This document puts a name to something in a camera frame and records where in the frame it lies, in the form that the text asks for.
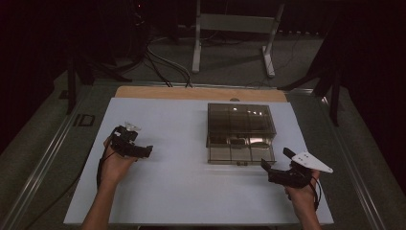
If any grey metal stand frame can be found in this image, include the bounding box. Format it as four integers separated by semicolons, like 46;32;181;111
191;0;285;79

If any bundle of floor cables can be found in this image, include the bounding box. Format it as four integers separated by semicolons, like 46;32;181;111
140;37;194;88

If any person's left hand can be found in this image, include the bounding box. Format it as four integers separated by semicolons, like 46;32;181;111
101;136;139;190

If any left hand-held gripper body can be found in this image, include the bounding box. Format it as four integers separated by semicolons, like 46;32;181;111
118;122;143;158

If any person's right hand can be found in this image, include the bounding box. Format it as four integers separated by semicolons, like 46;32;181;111
283;168;322;214

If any smoky acrylic drawer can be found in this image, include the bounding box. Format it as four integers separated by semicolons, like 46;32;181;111
205;135;278;167

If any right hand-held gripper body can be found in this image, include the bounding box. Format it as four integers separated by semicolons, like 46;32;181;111
270;150;335;190

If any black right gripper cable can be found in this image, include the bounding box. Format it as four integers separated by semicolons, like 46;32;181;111
307;174;322;213

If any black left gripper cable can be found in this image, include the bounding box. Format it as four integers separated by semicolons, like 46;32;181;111
96;149;117;190

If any smoky acrylic drawer box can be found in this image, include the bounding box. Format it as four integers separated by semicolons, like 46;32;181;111
206;102;278;150

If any black tripod stand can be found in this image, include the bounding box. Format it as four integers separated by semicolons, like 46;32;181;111
277;60;344;127
65;47;133;116

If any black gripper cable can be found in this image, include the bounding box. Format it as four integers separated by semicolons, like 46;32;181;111
96;149;117;190
307;174;322;213

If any white table sheet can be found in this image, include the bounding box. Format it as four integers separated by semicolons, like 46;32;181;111
62;97;335;226

